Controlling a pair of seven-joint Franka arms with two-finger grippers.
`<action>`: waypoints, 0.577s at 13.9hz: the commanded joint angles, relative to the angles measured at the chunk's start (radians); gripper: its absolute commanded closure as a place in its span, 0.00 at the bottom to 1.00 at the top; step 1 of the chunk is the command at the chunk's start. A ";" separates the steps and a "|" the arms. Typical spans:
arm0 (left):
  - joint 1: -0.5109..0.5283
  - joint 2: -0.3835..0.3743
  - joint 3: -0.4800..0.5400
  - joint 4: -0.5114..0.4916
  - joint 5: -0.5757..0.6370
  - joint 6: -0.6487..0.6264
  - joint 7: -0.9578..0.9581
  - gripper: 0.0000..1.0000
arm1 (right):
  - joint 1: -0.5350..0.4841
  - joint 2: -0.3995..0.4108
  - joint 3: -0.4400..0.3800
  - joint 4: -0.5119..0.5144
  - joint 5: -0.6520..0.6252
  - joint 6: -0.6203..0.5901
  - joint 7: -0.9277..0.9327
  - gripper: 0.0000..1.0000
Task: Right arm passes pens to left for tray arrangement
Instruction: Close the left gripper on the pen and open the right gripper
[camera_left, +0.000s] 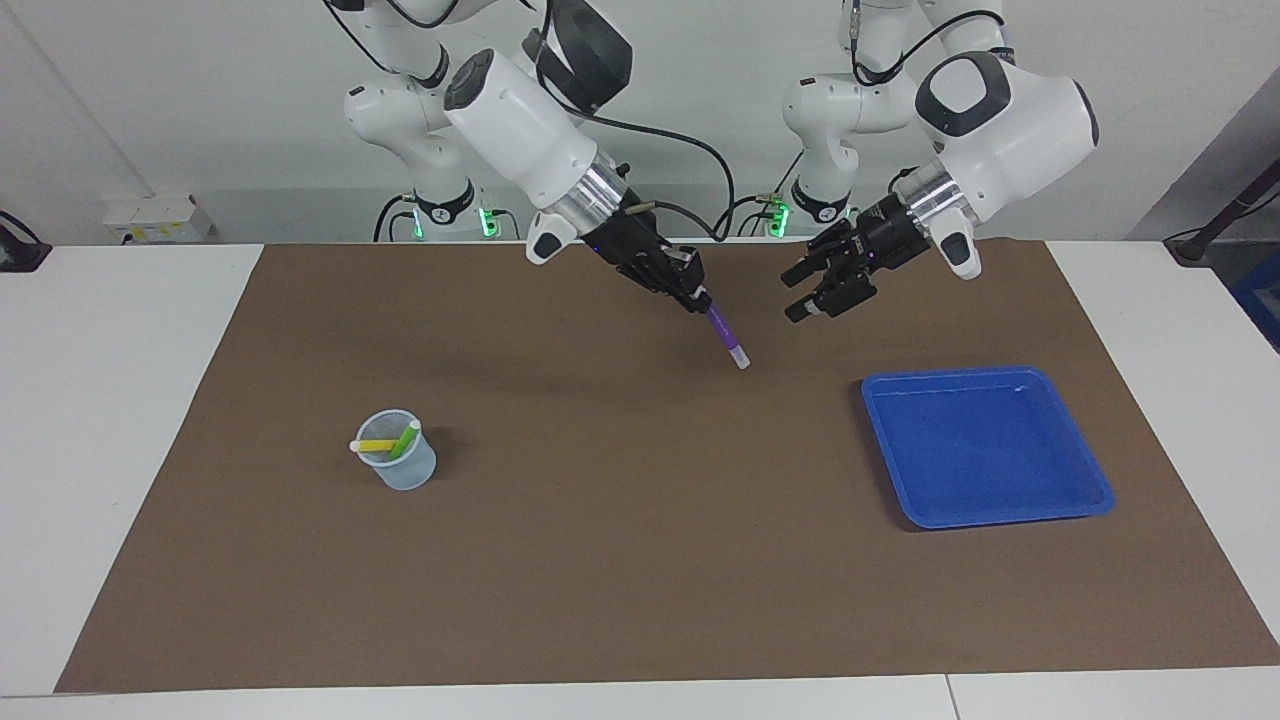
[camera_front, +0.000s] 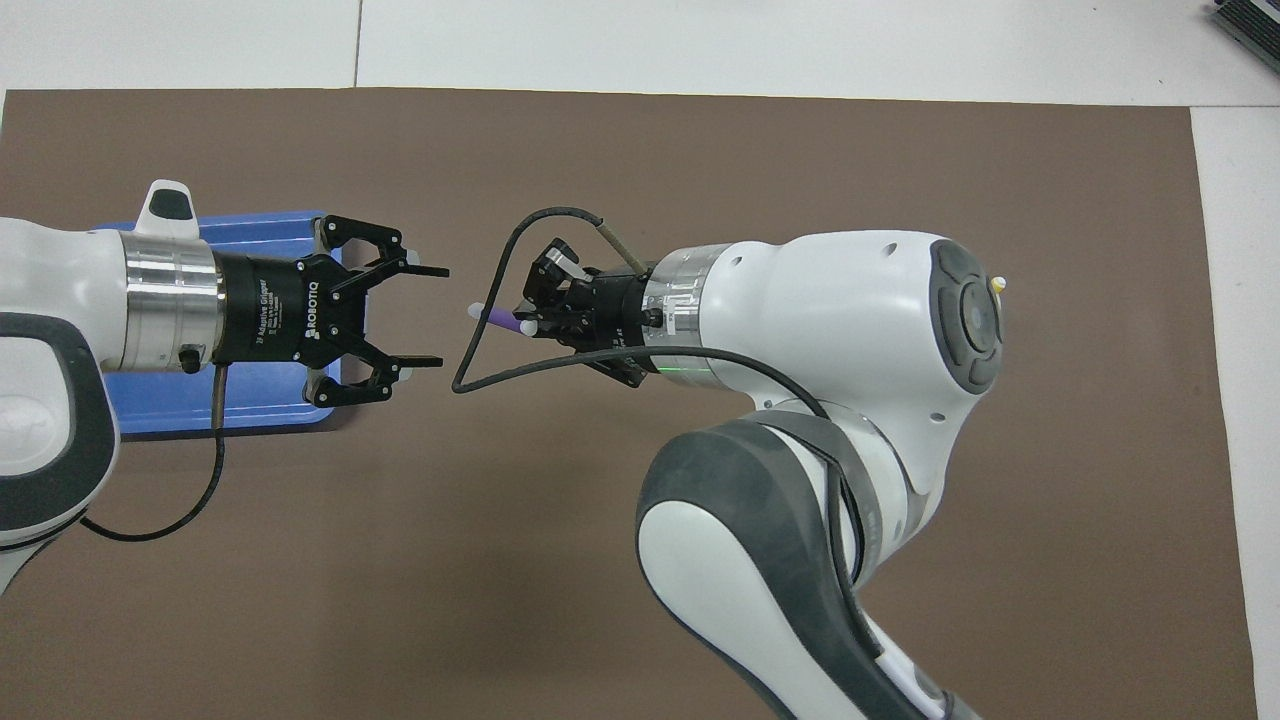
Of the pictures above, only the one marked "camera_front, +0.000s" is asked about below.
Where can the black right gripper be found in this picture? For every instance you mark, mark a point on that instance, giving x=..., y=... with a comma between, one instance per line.
x=620, y=310

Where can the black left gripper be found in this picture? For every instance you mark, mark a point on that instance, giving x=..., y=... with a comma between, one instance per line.
x=270, y=310

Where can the purple pen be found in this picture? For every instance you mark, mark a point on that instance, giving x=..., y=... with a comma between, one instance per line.
x=500, y=320

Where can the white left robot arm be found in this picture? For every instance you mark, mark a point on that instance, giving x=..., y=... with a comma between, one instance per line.
x=50, y=280

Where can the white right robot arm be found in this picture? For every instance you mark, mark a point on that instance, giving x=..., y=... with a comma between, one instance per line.
x=830, y=310

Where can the blue plastic tray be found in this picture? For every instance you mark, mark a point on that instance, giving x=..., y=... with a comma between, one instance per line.
x=270, y=395

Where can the brown paper table mat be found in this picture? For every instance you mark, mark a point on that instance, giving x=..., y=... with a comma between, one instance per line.
x=300, y=620

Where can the grey ribbed device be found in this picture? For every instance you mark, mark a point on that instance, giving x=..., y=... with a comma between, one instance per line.
x=1255, y=20

